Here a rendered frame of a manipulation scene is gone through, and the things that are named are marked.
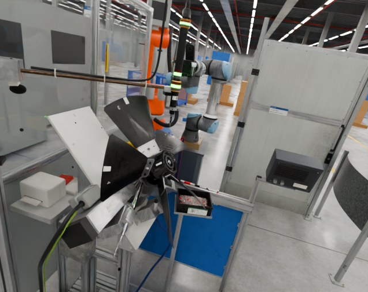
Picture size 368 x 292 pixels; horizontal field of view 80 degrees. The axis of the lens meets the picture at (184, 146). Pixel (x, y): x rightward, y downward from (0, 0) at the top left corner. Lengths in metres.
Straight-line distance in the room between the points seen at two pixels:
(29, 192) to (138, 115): 0.68
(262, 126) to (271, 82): 0.52
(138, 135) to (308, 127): 2.27
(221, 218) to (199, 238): 0.27
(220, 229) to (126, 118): 1.08
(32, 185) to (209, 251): 1.28
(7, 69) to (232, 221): 1.46
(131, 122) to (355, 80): 2.47
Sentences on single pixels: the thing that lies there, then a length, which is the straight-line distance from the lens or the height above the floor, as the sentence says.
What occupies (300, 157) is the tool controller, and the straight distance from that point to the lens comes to 1.46.
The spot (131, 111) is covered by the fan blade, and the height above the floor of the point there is 1.41.
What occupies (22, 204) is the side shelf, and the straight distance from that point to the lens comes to 1.40.
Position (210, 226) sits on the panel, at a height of 0.57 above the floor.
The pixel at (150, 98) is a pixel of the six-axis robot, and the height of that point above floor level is 0.76.
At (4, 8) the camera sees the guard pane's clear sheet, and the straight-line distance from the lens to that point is 1.29.
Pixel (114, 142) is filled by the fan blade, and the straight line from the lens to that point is 0.78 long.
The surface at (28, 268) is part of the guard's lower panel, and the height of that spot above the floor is 0.31.
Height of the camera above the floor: 1.67
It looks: 22 degrees down
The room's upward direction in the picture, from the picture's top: 10 degrees clockwise
